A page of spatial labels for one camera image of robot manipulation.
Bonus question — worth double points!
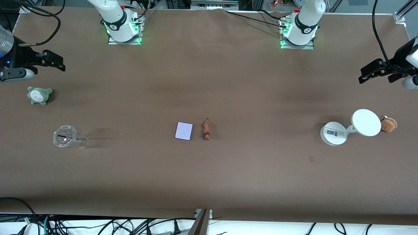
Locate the black cable on table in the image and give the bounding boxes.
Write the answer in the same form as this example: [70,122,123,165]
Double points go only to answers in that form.
[224,10,285,26]

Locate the black looped cable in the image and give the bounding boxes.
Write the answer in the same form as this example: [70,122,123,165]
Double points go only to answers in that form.
[0,197,36,224]

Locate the grey green plush toy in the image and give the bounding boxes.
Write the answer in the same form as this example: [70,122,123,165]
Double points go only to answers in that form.
[27,86,53,106]

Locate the brown lion statue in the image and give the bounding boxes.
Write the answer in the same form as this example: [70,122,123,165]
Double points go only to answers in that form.
[202,118,211,141]

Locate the clear plastic cup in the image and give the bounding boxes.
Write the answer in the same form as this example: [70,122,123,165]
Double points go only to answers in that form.
[53,125,88,149]

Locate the brown plush keychain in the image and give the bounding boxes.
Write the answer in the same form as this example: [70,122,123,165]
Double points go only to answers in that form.
[380,116,398,133]

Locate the white round desk lamp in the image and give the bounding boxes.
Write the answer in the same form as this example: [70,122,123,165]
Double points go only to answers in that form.
[320,109,382,146]

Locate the aluminium frame post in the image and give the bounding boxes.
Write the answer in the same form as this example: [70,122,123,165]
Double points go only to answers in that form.
[188,209,213,235]

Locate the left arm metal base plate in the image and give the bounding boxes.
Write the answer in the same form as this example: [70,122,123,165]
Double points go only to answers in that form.
[279,18,314,50]

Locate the silver metal rail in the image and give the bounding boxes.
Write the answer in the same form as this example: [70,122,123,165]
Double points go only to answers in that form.
[190,0,239,10]

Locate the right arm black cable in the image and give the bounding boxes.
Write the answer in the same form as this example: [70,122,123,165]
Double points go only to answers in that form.
[0,6,61,46]

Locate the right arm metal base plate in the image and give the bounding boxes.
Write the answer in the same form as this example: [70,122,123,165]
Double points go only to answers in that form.
[108,15,143,45]

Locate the white square card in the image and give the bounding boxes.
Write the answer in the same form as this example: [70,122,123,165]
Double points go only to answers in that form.
[175,122,193,141]

